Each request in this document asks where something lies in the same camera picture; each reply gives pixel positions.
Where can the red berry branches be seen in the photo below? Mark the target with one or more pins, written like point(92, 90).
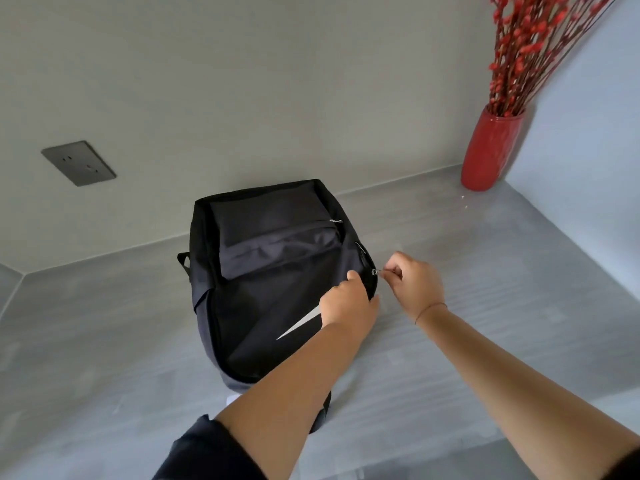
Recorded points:
point(535, 44)

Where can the red vase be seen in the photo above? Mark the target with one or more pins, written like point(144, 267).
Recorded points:
point(490, 152)

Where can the grey wall socket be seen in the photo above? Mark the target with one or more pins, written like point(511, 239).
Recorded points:
point(78, 163)

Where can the person's right hand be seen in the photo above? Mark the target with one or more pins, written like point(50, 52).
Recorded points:
point(415, 284)

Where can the person's black top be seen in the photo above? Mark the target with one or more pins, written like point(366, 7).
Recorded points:
point(210, 454)

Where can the person's left hand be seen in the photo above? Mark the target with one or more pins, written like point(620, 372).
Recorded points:
point(350, 307)

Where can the black backpack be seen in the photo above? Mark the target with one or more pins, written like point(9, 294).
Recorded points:
point(270, 274)

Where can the person's left forearm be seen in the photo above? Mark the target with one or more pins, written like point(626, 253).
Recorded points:
point(285, 399)

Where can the person's right forearm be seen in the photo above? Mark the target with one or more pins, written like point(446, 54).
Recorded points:
point(525, 394)

